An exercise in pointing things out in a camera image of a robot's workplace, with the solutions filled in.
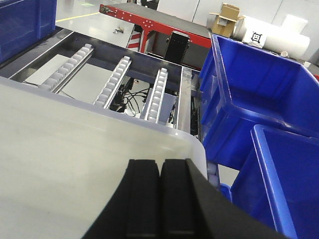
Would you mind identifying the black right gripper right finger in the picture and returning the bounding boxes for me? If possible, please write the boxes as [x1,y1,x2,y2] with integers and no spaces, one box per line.
[160,159,285,239]

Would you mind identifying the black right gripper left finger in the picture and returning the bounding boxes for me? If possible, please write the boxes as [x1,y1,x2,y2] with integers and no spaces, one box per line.
[83,159,160,239]

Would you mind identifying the white Totelife plastic crate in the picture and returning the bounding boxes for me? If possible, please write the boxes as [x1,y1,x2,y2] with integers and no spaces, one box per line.
[0,77,207,239]

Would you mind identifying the open cardboard box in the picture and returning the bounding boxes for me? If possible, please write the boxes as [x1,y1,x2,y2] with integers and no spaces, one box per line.
[206,3,244,38]

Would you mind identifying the blue bin upper right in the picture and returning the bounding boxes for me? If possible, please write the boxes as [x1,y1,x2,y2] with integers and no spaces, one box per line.
[231,124,319,239]

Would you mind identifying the blue bin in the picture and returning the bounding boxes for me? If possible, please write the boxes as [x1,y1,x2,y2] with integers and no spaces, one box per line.
[199,35,319,170]
[0,0,57,63]
[231,124,319,239]

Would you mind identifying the roller track right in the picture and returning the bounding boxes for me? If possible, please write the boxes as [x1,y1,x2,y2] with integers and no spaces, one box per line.
[140,68,168,123]

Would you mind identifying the roller track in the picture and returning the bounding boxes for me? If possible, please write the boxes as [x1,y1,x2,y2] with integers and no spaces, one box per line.
[38,44,94,94]
[93,56,132,109]
[140,68,168,123]

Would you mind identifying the roller track middle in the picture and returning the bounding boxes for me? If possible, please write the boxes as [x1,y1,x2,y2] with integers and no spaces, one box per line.
[93,56,132,109]

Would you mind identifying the roller track far left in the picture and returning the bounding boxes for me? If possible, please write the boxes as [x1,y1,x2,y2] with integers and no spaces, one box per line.
[38,44,94,94]

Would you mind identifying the red conveyor machine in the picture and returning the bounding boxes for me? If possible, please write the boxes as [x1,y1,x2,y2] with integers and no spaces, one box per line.
[99,2,211,71]

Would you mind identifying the white foam rolls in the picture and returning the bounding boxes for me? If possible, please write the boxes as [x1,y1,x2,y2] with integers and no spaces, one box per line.
[233,15,310,59]

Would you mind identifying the blue bin far left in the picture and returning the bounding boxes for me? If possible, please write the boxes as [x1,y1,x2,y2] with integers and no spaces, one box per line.
[0,0,57,63]

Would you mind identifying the black cable bundle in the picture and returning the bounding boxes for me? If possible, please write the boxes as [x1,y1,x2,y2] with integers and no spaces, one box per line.
[109,77,152,117]

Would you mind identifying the metal shelf frame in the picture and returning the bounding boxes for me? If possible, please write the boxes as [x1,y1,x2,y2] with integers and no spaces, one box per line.
[0,28,199,135]

